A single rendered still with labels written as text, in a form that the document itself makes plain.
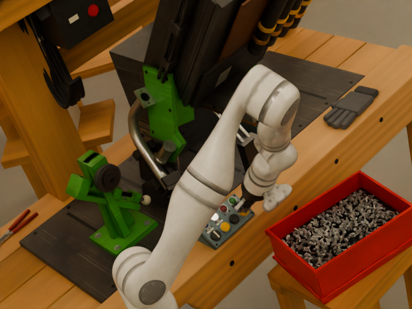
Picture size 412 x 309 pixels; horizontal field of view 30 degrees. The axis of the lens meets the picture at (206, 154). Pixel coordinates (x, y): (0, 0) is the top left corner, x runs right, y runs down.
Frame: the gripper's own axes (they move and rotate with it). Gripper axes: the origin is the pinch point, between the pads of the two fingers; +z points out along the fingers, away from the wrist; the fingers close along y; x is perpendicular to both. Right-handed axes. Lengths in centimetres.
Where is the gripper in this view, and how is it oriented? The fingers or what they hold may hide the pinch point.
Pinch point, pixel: (245, 206)
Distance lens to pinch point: 200.2
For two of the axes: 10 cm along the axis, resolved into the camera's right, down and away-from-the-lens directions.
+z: -1.7, 4.7, 8.6
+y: -6.9, 5.6, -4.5
